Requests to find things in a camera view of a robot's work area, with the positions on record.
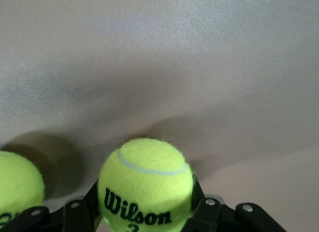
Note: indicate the brown table mat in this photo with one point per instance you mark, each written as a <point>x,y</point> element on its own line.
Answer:
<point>199,67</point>

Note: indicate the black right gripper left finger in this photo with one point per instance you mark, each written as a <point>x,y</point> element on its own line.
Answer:
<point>74,217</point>

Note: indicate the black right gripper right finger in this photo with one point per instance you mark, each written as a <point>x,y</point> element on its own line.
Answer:
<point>211,217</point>

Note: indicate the yellow Wilson tennis ball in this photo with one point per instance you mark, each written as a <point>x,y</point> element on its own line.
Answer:
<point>17,182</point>
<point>149,182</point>

